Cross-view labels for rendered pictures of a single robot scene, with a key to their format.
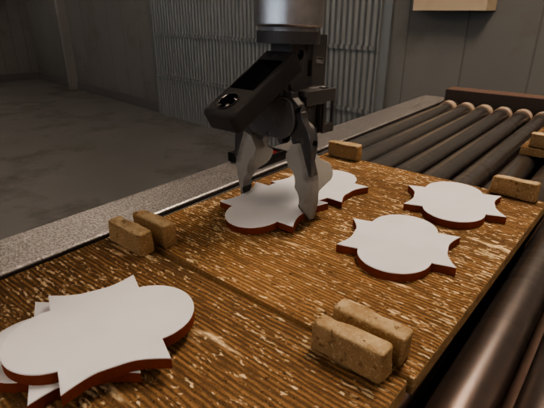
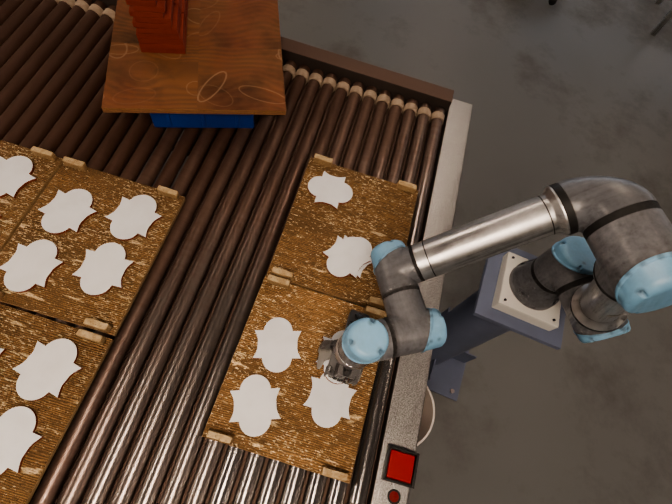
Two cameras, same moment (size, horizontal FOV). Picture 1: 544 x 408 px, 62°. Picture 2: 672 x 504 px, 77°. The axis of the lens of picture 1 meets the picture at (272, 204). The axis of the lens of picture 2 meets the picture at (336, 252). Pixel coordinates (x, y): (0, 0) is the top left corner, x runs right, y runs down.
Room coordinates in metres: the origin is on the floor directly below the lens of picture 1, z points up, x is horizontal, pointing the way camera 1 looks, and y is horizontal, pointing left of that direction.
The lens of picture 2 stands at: (0.63, -0.23, 2.00)
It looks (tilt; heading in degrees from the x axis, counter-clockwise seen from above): 64 degrees down; 139
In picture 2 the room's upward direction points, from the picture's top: 19 degrees clockwise
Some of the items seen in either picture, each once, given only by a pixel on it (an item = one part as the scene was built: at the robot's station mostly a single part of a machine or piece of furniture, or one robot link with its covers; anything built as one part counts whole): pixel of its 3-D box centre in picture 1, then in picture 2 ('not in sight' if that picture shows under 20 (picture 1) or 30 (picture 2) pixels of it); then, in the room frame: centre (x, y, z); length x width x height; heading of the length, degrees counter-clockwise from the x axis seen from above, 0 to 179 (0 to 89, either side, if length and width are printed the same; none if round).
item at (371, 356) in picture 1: (350, 346); (282, 273); (0.25, -0.06, 0.95); 0.06 x 0.02 x 0.03; 50
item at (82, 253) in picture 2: not in sight; (86, 239); (-0.02, -0.49, 0.94); 0.41 x 0.35 x 0.04; 140
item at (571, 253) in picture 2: not in sight; (570, 264); (0.55, 0.63, 1.08); 0.13 x 0.12 x 0.14; 168
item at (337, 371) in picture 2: (291, 86); (347, 359); (0.54, -0.02, 1.09); 0.09 x 0.08 x 0.12; 139
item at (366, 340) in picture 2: not in sight; (364, 342); (0.54, -0.02, 1.25); 0.09 x 0.08 x 0.11; 79
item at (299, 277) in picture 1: (351, 221); (303, 371); (0.51, -0.10, 0.93); 0.41 x 0.35 x 0.02; 139
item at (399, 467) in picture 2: not in sight; (400, 466); (0.80, 0.03, 0.92); 0.06 x 0.06 x 0.01; 51
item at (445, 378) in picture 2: not in sight; (466, 326); (0.55, 0.62, 0.43); 0.38 x 0.38 x 0.87; 44
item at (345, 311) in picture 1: (370, 330); (278, 281); (0.27, -0.07, 0.95); 0.06 x 0.02 x 0.03; 49
